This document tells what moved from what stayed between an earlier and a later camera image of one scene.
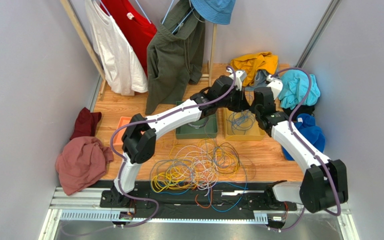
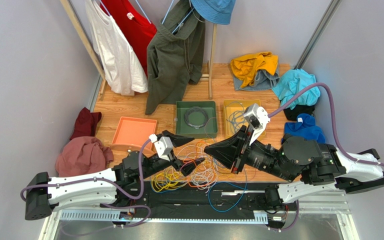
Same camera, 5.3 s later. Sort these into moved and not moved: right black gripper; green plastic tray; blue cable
Moved: right black gripper
Not moved: blue cable; green plastic tray
